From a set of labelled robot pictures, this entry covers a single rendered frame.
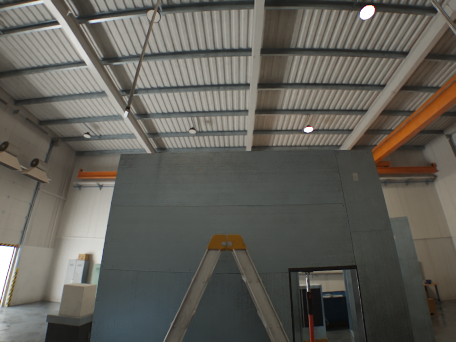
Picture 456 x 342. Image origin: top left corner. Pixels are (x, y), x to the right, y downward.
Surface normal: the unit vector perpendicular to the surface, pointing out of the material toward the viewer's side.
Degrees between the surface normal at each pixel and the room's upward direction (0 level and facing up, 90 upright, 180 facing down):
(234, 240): 90
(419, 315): 90
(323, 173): 90
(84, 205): 90
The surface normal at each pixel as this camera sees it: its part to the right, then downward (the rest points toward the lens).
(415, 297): -0.38, -0.36
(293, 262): -0.04, -0.39
